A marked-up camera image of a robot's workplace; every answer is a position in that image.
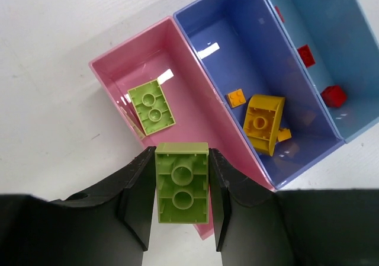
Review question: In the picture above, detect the small orange lego piece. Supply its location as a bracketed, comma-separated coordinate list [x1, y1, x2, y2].
[277, 128, 292, 142]

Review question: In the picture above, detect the dark blue container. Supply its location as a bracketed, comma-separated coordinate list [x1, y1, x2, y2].
[174, 0, 342, 189]

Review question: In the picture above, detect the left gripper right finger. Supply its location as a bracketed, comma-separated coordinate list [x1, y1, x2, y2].
[209, 149, 378, 265]

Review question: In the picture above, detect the red lego stack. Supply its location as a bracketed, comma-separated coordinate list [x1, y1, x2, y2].
[274, 5, 285, 23]

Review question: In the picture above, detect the green lego brick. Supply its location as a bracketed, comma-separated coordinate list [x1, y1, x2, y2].
[127, 80, 176, 136]
[155, 142, 209, 224]

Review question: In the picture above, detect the light blue container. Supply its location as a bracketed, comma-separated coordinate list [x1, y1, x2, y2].
[270, 0, 378, 142]

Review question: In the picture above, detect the yellow lego brick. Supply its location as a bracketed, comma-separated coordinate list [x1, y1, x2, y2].
[243, 94, 285, 156]

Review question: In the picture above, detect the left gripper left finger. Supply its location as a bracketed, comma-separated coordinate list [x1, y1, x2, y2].
[1, 146, 156, 265]

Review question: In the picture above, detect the pink container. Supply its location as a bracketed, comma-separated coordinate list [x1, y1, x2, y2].
[88, 15, 276, 242]

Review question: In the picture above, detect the red lego in bin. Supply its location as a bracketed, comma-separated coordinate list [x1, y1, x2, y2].
[321, 85, 348, 108]

